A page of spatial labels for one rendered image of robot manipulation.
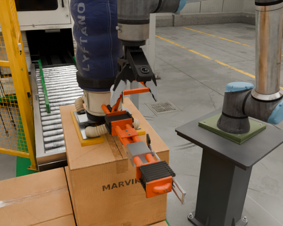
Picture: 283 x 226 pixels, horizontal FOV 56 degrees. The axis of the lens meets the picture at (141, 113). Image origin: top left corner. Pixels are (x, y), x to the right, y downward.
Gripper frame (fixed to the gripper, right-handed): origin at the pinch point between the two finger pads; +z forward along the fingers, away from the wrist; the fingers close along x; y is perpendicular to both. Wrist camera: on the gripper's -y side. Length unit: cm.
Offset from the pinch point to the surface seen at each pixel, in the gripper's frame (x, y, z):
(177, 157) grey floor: -89, 120, 119
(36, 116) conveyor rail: 34, 137, 62
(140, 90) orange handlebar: -19, 45, 13
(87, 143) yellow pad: 12.0, 24.8, 25.7
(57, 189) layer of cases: 26, 50, 67
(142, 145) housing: -1.3, -3.8, 12.4
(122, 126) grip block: 0.3, 12.5, 13.7
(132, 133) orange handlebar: -0.7, 4.6, 12.5
